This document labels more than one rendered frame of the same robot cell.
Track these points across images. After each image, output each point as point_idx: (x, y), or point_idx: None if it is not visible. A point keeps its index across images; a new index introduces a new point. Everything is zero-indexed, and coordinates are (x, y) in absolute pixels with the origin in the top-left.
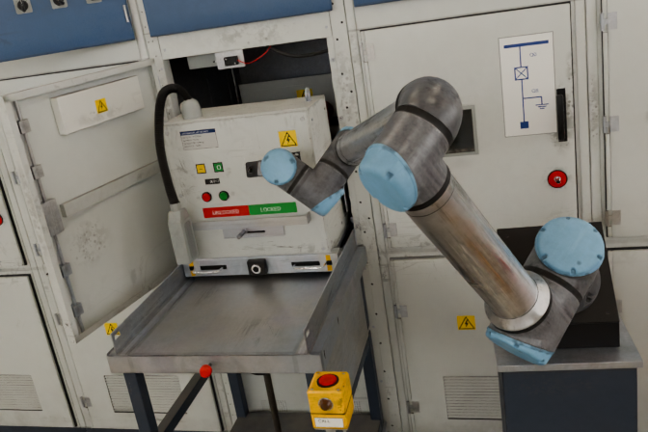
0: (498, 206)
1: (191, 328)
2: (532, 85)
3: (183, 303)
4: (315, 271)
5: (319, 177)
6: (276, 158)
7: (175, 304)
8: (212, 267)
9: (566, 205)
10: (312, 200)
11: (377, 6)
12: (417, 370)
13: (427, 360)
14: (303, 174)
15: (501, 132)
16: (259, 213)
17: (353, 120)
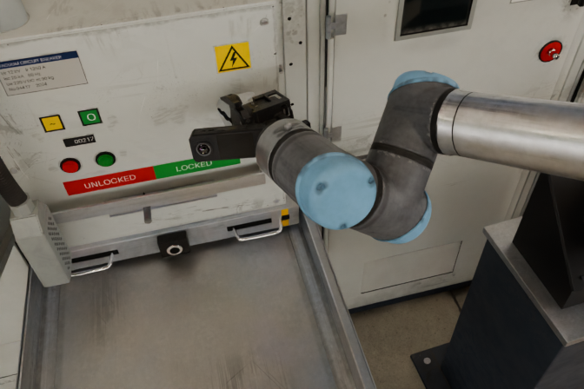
0: (473, 90)
1: None
2: None
3: (74, 340)
4: (263, 230)
5: (403, 190)
6: (342, 184)
7: (61, 346)
8: (92, 256)
9: (547, 80)
10: (394, 232)
11: None
12: (337, 264)
13: (351, 253)
14: (381, 194)
15: None
16: (174, 174)
17: None
